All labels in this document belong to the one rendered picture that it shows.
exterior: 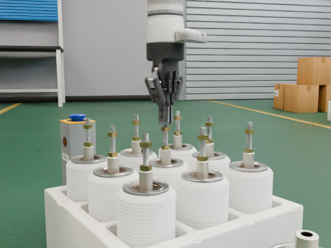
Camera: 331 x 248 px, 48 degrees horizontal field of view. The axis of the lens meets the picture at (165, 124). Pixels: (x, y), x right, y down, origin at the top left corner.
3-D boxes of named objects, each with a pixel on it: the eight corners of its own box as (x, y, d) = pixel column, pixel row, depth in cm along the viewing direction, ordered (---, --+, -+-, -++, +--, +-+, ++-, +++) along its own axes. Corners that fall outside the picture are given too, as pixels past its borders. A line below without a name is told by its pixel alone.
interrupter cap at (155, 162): (141, 167, 74) (140, 164, 74) (156, 159, 81) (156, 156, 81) (176, 170, 71) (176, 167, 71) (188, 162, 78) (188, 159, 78)
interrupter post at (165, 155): (157, 165, 75) (157, 149, 75) (162, 163, 77) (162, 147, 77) (168, 166, 74) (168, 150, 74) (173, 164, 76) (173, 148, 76)
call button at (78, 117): (72, 123, 92) (72, 115, 91) (67, 121, 95) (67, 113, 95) (87, 122, 94) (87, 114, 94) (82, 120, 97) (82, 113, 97)
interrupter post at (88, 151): (87, 159, 80) (86, 144, 80) (96, 160, 79) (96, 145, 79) (80, 161, 78) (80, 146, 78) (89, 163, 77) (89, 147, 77)
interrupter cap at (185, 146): (161, 145, 95) (161, 142, 95) (190, 145, 96) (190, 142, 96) (163, 151, 88) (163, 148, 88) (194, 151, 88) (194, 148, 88)
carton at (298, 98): (317, 112, 402) (319, 84, 397) (297, 112, 397) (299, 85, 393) (302, 109, 431) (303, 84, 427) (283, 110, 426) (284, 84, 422)
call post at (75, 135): (73, 244, 94) (68, 124, 90) (63, 234, 100) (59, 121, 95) (98, 237, 98) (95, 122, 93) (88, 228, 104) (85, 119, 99)
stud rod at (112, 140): (112, 165, 68) (111, 125, 67) (109, 164, 69) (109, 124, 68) (116, 165, 69) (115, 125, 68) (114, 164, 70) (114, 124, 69)
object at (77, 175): (86, 227, 88) (84, 153, 85) (121, 234, 84) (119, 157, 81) (59, 244, 79) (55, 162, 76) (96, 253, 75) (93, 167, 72)
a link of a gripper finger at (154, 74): (152, 63, 71) (156, 72, 72) (143, 80, 68) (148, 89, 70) (163, 63, 70) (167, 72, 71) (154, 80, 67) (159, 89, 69)
